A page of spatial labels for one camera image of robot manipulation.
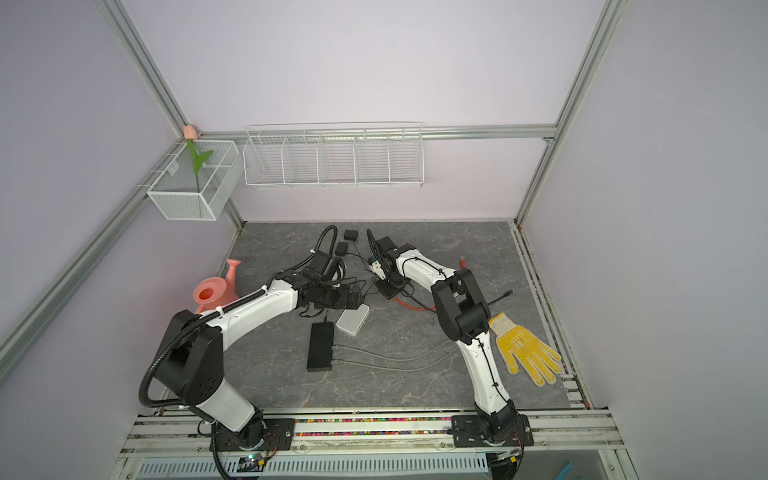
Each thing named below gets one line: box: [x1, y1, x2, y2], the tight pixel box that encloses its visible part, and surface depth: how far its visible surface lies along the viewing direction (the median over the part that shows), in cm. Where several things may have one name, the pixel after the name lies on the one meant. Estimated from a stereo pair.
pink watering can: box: [193, 259, 242, 314], surface depth 90 cm
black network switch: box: [306, 322, 334, 372], surface depth 88 cm
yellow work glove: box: [488, 312, 562, 387], surface depth 88 cm
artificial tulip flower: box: [184, 124, 214, 193], surface depth 92 cm
